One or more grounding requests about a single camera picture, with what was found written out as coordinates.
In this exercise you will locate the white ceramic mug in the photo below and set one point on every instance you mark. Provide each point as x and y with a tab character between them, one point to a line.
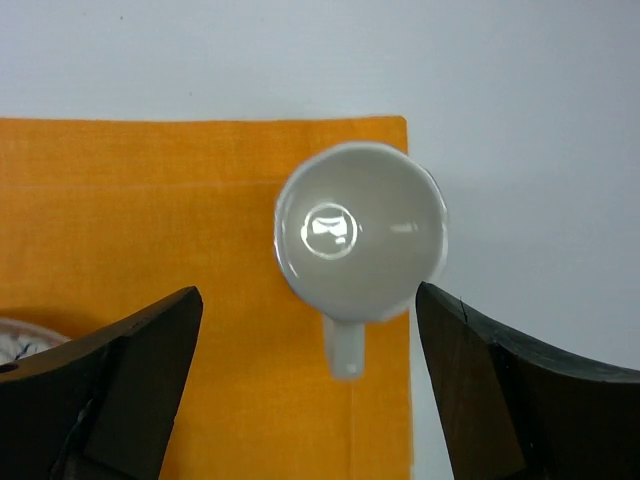
357	228

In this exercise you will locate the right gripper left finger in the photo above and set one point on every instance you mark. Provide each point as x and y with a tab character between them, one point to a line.
102	406

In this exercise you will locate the orange Mickey Mouse placemat cloth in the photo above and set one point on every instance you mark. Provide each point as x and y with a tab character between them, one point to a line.
102	218

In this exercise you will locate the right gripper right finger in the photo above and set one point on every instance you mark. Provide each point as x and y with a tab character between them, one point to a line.
514	407

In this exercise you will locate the floral patterned plate copper rim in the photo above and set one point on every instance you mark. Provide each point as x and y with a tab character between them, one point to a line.
21	339

